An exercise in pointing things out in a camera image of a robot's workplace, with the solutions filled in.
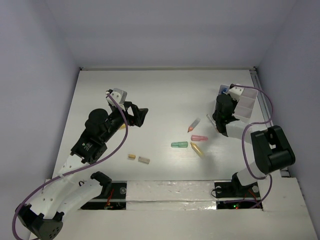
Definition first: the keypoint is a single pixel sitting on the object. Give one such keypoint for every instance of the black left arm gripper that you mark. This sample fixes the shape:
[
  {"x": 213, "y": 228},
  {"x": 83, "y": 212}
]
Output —
[{"x": 130, "y": 115}]

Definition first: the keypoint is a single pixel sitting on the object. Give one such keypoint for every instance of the yellow eraser block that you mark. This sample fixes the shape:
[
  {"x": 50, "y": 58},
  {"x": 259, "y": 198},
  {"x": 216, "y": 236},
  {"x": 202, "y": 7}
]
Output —
[{"x": 131, "y": 156}]

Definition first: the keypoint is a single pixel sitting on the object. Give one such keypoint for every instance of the white eraser block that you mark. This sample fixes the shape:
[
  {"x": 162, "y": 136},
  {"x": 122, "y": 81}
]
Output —
[{"x": 143, "y": 160}]

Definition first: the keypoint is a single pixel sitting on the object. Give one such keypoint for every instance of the green highlighter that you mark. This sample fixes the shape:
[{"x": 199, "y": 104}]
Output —
[{"x": 179, "y": 144}]

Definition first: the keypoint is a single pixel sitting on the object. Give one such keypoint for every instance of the fat orange-tipped crayon pencil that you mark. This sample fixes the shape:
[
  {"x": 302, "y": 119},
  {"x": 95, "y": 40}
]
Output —
[{"x": 193, "y": 124}]

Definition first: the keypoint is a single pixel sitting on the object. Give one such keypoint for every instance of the yellow highlighter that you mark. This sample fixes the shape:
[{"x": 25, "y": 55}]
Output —
[{"x": 197, "y": 150}]

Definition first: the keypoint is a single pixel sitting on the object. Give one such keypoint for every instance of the pink-capped white marker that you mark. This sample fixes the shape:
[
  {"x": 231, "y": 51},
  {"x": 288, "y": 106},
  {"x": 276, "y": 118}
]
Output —
[{"x": 211, "y": 122}]

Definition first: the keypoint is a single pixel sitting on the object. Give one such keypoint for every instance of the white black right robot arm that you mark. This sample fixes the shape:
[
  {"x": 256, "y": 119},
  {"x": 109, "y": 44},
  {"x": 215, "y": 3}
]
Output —
[{"x": 264, "y": 151}]

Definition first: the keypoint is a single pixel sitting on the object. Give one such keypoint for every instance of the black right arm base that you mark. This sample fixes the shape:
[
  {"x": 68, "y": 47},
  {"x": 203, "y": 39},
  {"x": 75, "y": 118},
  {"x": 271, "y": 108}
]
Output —
[{"x": 228, "y": 198}]

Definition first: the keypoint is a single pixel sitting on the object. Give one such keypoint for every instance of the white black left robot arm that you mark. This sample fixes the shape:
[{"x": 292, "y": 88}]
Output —
[{"x": 44, "y": 211}]

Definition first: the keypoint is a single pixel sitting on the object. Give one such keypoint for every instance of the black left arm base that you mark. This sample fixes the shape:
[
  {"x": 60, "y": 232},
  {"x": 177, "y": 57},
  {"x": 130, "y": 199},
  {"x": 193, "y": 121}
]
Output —
[{"x": 112, "y": 199}]

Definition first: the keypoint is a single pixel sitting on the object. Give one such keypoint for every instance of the pink highlighter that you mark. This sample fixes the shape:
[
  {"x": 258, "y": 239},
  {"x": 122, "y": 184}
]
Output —
[{"x": 199, "y": 138}]

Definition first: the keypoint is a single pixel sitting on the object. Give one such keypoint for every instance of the white divided organizer box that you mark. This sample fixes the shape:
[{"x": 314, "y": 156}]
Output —
[{"x": 244, "y": 107}]

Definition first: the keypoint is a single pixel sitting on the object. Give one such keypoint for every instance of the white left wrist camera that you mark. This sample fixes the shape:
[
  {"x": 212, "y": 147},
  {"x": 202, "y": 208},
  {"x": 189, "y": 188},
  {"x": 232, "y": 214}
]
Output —
[{"x": 116, "y": 95}]

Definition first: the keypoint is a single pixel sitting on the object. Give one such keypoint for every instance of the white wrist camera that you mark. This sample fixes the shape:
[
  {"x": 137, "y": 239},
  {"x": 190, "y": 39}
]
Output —
[
  {"x": 116, "y": 95},
  {"x": 235, "y": 92}
]

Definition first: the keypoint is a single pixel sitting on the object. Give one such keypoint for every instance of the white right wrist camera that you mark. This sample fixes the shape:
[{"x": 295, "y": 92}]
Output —
[{"x": 235, "y": 92}]

